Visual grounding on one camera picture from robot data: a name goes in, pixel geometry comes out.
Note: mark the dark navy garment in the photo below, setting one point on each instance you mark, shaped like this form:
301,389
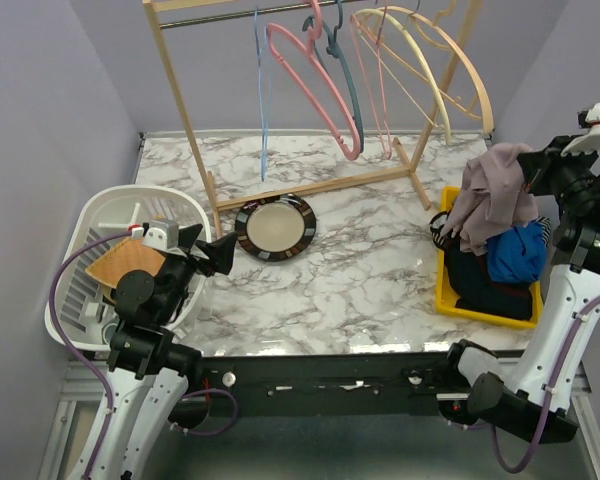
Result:
469,278

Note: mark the yellow plastic bin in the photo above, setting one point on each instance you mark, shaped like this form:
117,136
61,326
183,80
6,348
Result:
446,299

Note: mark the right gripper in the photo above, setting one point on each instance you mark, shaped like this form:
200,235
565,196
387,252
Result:
539,165

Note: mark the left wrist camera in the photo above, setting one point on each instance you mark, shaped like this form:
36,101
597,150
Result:
158,234

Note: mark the white plastic dish rack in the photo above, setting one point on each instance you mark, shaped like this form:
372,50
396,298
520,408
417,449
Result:
82,305

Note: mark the blue garment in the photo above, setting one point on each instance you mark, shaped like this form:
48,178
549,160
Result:
519,255

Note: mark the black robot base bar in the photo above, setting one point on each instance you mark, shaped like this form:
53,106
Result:
321,386

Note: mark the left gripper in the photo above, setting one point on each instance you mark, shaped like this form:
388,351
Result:
220,251

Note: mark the light blue wire hanger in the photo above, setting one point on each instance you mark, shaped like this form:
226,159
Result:
264,89

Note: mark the dark rimmed ceramic plate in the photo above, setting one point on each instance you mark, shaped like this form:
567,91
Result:
275,228

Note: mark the cream plastic hanger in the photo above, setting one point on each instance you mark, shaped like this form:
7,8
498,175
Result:
369,22

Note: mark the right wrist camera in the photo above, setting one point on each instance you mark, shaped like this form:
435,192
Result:
589,120

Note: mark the mauve tank top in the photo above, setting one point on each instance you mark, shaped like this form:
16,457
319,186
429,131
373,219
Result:
492,198

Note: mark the wooden curved hanger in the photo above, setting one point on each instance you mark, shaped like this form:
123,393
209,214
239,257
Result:
479,108

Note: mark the small cup in rack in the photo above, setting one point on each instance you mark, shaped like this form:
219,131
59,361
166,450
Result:
108,332

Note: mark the thin pink hanger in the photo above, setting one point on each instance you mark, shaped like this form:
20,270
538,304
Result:
376,95

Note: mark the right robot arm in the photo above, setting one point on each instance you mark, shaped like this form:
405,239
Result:
532,400

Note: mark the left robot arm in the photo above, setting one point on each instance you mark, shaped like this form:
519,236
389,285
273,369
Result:
148,372

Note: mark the woven wicker fan tray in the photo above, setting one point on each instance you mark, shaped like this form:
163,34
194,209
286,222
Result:
127,256

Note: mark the striped black white garment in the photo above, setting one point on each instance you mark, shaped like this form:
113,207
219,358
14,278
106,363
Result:
436,225

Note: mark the teal plastic hanger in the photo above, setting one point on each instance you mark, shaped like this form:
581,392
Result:
314,26

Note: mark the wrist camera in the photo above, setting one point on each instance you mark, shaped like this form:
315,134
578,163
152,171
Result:
589,120
158,234

